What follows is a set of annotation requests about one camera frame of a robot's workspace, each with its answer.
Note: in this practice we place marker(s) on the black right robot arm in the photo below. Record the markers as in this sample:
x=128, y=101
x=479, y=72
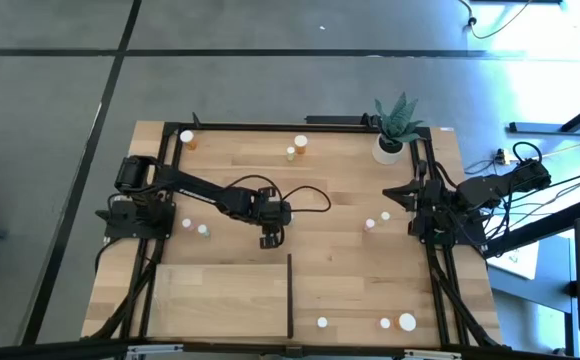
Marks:
x=490, y=187

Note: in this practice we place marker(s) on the small yellow-green pill bottle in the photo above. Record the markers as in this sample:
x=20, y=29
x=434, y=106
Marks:
x=290, y=150

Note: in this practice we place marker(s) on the small yellow pill bottle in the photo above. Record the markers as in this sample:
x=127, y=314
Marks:
x=385, y=215

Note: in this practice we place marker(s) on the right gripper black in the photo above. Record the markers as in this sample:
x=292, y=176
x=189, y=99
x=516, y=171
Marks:
x=427, y=196

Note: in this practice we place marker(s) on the white paper sheet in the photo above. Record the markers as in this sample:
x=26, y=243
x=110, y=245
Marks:
x=517, y=260

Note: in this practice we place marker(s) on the grey side desk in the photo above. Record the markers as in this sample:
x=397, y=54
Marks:
x=545, y=290

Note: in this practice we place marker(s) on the black flat bar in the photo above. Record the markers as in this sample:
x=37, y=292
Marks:
x=337, y=120

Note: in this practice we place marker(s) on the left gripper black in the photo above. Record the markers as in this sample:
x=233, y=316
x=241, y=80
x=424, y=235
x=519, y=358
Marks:
x=276, y=212

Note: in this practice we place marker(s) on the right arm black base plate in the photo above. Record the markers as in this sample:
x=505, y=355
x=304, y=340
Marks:
x=472, y=232

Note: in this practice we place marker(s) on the snake plant in white pot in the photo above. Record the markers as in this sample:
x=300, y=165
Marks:
x=387, y=152

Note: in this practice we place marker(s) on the small white-capped pill bottle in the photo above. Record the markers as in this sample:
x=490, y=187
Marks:
x=322, y=322

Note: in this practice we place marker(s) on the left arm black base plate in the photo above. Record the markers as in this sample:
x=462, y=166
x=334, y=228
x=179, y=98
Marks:
x=120, y=227

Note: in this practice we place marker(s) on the black diagonal desk beam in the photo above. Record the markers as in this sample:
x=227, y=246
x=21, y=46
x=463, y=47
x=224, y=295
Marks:
x=545, y=225

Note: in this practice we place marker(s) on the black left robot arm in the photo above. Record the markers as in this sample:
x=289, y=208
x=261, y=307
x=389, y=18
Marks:
x=195, y=187

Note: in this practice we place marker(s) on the white cap bottom right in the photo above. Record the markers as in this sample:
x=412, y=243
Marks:
x=385, y=323

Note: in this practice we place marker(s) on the silver metal bracket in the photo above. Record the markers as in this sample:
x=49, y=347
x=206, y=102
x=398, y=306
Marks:
x=155, y=349
x=432, y=354

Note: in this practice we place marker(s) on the grey floor stand bar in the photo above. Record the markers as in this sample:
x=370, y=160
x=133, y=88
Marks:
x=545, y=128

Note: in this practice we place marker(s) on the black aluminium table frame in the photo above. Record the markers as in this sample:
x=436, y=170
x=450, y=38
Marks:
x=270, y=127

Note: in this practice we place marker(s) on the large orange pill bottle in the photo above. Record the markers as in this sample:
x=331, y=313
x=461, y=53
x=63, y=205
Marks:
x=186, y=136
x=407, y=322
x=300, y=141

